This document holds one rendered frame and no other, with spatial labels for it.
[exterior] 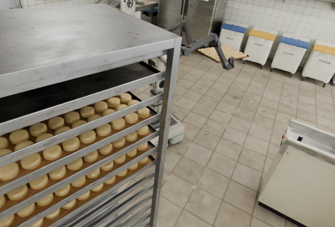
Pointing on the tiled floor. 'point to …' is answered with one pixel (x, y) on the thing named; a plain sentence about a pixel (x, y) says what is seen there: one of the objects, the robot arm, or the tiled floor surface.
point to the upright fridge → (193, 4)
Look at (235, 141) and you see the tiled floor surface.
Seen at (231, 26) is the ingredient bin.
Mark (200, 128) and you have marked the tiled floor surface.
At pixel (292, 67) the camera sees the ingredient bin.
